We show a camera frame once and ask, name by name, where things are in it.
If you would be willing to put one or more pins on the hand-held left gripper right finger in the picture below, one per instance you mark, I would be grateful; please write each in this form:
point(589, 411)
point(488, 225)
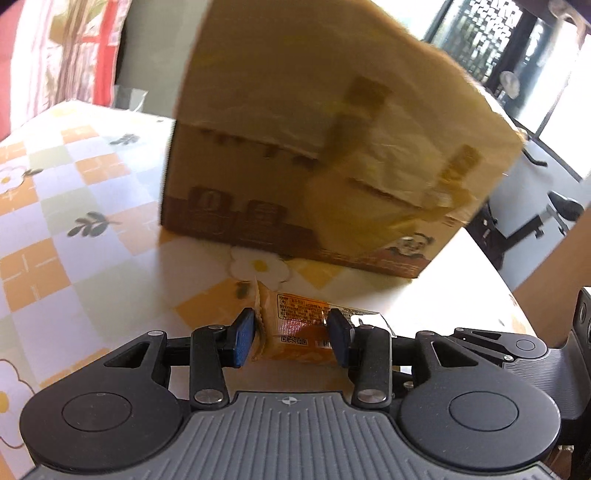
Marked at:
point(339, 339)

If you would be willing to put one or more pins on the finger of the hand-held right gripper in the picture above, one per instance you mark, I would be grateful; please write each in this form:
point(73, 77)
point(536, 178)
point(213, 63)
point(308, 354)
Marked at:
point(489, 344)

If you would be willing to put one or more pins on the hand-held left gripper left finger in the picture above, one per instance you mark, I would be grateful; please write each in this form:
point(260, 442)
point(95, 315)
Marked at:
point(244, 339)

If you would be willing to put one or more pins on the orange snack packet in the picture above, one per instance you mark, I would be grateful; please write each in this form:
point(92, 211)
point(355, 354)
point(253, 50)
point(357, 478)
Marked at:
point(295, 323)

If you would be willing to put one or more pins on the brown cardboard box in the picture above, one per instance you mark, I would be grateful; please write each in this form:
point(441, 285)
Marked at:
point(207, 184)

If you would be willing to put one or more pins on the yellow plastic bag liner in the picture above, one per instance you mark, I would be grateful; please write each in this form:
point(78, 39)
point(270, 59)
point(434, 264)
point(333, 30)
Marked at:
point(277, 69)

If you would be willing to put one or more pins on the brown cardboard sheet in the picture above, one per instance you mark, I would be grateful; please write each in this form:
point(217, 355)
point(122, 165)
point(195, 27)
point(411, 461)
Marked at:
point(554, 277)

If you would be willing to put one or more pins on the black exercise bike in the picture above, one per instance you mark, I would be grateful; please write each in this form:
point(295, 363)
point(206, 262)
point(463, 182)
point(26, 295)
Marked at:
point(489, 235)

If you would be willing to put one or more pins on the checkered flower tablecloth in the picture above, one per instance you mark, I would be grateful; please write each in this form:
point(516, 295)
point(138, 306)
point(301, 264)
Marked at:
point(92, 184)

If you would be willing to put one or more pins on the white hanging object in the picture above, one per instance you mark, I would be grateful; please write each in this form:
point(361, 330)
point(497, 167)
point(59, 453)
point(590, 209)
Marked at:
point(510, 84)

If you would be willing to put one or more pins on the black window frame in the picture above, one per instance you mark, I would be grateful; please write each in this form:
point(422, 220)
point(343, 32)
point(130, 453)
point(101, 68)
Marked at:
point(480, 37)

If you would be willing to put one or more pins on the printed wall cloth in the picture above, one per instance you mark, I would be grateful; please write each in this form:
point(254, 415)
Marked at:
point(46, 46)

